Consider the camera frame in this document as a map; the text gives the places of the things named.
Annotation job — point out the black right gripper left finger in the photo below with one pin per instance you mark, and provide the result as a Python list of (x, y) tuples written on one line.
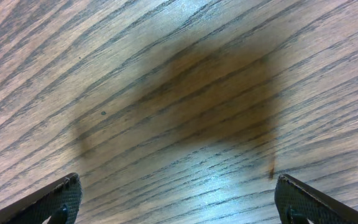
[(57, 202)]

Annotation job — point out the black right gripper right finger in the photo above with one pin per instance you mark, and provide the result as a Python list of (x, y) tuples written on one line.
[(298, 202)]

